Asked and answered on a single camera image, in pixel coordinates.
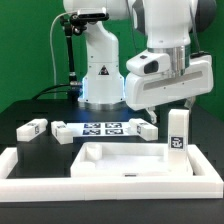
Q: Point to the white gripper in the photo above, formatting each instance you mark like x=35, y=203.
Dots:
x=150, y=82

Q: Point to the white desk top tray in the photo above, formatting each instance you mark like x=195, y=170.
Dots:
x=107, y=159

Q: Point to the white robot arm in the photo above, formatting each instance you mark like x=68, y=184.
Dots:
x=170, y=26

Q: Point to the marker tag sheet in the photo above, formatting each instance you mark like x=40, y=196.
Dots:
x=100, y=129

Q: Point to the camera on stand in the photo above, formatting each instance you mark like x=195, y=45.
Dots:
x=93, y=14

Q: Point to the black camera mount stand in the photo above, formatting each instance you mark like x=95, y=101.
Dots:
x=70, y=28

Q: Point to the white U-shaped frame fence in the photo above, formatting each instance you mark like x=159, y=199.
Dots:
x=204, y=183

